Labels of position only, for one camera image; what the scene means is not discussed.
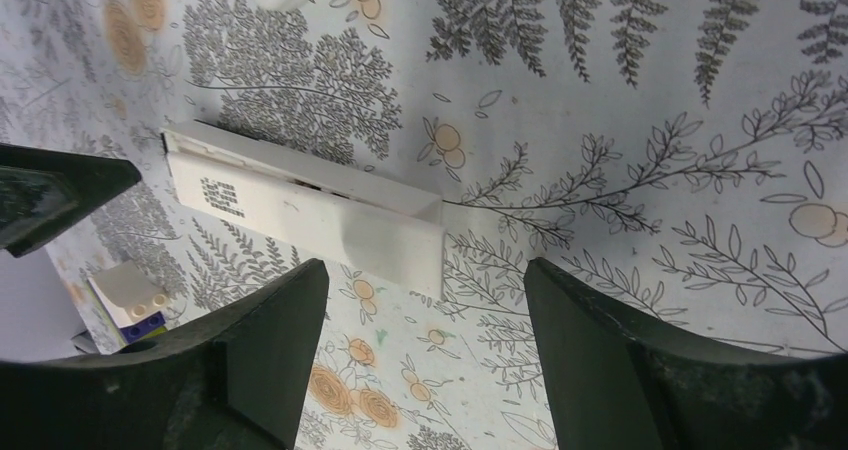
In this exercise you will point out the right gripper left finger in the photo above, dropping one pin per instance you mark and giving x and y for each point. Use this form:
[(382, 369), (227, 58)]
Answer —
[(235, 378)]

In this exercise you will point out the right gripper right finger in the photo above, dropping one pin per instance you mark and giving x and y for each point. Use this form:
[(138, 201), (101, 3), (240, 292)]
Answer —
[(617, 378)]

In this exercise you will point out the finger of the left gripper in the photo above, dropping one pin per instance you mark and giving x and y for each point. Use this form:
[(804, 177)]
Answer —
[(45, 192)]

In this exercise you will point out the white rectangular stick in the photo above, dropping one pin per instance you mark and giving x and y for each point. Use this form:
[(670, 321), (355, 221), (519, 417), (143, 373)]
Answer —
[(402, 250)]

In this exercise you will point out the purple green block stack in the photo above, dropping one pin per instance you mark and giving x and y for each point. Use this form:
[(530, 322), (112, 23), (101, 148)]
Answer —
[(120, 306)]

